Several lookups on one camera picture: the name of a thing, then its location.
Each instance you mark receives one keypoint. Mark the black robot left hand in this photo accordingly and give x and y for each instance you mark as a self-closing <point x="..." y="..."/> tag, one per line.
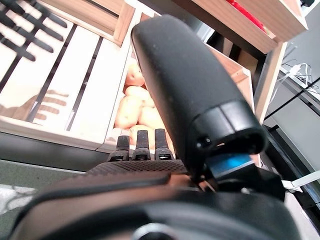
<point x="26" y="54"/>

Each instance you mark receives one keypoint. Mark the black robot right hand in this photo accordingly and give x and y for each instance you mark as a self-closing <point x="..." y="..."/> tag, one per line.
<point x="190" y="87"/>

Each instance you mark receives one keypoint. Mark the wooden crate with potatoes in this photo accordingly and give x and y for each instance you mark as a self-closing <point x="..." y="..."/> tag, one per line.
<point x="237" y="72"/>

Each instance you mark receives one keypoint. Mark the brown potato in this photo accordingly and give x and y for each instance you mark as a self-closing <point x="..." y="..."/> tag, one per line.
<point x="141" y="130"/>
<point x="128" y="111"/>
<point x="150" y="117"/>
<point x="137" y="93"/>
<point x="133" y="73"/>

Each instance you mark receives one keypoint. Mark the wooden slatted cabbage crate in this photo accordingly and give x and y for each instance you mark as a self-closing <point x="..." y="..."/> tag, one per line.
<point x="82" y="75"/>

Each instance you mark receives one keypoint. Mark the wooden display shelf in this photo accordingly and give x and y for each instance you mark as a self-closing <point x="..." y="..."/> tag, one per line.
<point x="271" y="80"/>

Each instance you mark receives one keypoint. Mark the red plastic carrot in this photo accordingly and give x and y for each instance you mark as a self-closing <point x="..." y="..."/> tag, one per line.
<point x="245" y="12"/>

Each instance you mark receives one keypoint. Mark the white desk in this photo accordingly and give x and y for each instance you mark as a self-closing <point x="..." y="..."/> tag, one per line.
<point x="295" y="120"/>

